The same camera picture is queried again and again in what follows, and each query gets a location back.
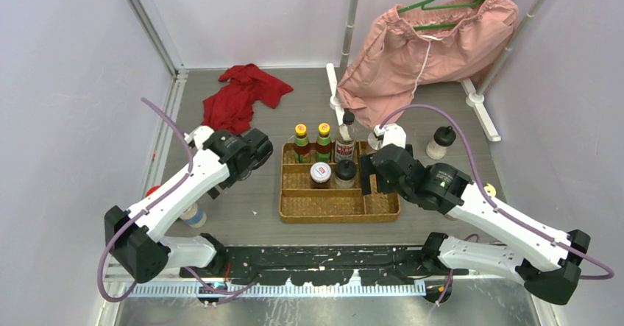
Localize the clear jar silver lid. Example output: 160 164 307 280
366 132 383 154

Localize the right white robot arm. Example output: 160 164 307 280
358 144 591 305

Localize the pink shorts garment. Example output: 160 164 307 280
337 0 520 129

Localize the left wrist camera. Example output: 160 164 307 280
184 125 214 150

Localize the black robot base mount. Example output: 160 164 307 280
180 244 468 305

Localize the yellow lid spice jar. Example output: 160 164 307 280
483 183 497 197

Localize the yellow cap chili sauce bottle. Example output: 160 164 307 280
294 124 311 163

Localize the red cloth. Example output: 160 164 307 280
202 63 293 135

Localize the blue label seasoning jar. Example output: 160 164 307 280
180 202 207 228

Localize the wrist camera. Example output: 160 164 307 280
184 125 214 150
373 123 407 150

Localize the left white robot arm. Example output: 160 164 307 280
104 126 273 283

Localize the tall soy sauce bottle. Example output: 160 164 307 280
333 110 356 163

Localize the woven bamboo divided tray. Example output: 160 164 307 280
278 142 400 224

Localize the white lid sauce jar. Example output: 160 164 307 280
310 162 332 189

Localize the black cap sesame shaker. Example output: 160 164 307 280
334 160 357 189

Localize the red cap bottle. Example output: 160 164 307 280
145 185 160 197

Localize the green clothes hanger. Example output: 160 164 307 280
397 0 487 31

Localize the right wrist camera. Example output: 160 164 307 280
373 123 407 150

